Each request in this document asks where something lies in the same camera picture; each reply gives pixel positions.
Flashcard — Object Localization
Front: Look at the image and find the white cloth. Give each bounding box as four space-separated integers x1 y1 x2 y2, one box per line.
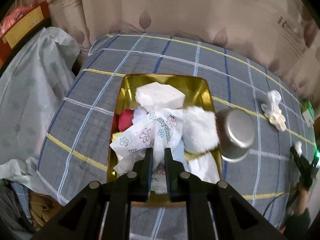
135 82 185 112
187 152 220 184

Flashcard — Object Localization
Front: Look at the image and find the white fluffy mitt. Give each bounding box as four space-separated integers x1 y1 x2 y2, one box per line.
182 106 220 154

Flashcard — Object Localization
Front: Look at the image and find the red white drawstring bag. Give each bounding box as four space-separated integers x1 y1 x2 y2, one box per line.
111 107 147 132

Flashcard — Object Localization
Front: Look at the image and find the white yellow towel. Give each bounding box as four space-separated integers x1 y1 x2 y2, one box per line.
111 132 123 162

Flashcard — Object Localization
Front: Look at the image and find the person right hand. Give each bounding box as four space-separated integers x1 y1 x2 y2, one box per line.
289 186 310 216

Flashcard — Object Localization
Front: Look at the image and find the cream scrunchie cloth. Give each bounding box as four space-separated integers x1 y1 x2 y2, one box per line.
268 110 286 132

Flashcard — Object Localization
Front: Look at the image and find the green white small box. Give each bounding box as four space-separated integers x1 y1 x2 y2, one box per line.
302 100 315 127

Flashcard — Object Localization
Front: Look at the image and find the grey plaid tablecloth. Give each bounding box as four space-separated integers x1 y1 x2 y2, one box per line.
34 33 315 239

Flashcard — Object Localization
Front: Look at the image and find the clear plastic bag ball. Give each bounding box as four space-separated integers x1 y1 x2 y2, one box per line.
261 90 281 118

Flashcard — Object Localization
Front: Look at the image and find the stainless steel bowl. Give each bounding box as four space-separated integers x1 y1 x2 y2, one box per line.
216 108 255 163

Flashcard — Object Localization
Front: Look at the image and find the gold red rectangular tin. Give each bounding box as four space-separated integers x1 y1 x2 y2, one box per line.
107 74 222 207

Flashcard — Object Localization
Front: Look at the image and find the translucent plastic cover sheet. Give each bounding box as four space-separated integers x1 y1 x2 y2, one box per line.
1 27 80 194

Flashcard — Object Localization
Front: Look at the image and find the beige leaf print curtain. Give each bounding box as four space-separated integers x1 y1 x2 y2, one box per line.
48 0 319 112

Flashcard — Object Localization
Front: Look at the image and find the red yellow cardboard box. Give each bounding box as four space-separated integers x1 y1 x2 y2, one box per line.
1 1 50 67

